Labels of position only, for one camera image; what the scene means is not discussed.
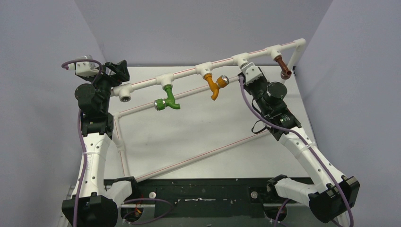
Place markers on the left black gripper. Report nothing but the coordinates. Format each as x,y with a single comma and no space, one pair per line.
121,71

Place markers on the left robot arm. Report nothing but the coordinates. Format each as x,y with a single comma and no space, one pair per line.
91,205

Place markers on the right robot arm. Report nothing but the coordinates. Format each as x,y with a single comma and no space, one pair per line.
332,195

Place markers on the brown plastic faucet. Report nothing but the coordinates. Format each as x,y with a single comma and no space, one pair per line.
285,71

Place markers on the orange plastic faucet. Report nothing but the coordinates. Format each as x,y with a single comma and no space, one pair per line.
220,83

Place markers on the green plastic faucet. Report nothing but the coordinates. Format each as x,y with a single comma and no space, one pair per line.
161,104

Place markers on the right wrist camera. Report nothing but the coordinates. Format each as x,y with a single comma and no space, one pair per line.
251,72

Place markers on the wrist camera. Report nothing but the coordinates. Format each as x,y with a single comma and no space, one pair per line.
84,66
251,72

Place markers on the white PVC pipe frame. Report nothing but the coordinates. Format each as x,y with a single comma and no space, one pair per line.
203,139

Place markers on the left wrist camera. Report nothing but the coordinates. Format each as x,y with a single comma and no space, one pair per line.
84,66

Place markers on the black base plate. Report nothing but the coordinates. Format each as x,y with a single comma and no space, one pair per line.
208,198

